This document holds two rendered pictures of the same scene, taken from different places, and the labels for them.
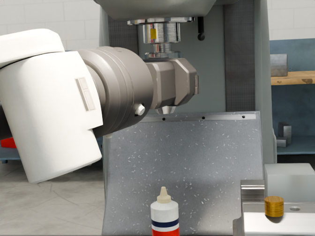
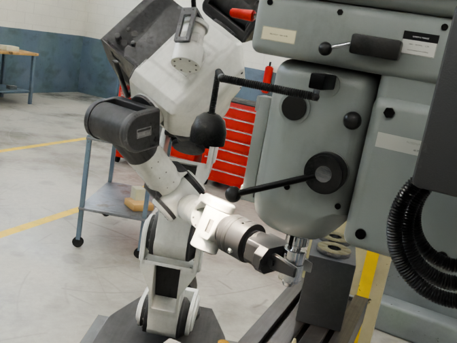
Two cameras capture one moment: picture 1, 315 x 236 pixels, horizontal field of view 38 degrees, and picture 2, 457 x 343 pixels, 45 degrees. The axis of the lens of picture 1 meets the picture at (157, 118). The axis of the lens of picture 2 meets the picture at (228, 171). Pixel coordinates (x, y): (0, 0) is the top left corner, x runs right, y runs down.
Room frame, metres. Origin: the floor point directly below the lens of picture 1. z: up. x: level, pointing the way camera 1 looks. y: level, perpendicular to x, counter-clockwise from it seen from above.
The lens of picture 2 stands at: (0.70, -1.07, 1.64)
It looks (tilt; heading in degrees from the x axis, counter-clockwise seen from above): 13 degrees down; 104
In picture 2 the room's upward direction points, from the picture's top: 10 degrees clockwise
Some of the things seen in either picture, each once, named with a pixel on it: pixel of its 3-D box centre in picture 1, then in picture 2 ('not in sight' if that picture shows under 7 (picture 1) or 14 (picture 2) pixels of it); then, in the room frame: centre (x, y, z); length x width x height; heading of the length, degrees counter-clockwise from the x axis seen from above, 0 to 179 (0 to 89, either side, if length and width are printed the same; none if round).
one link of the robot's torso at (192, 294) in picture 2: not in sight; (168, 308); (0.12, 0.68, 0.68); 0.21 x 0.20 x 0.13; 102
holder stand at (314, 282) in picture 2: not in sight; (327, 275); (0.65, 0.41, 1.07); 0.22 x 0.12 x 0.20; 94
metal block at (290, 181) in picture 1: (288, 190); not in sight; (0.57, -0.17, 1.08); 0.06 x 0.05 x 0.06; 81
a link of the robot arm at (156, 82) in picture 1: (127, 88); (258, 248); (0.51, 0.03, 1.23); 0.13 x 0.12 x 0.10; 62
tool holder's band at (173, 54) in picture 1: (162, 55); (295, 250); (0.59, -0.01, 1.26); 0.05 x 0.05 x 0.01
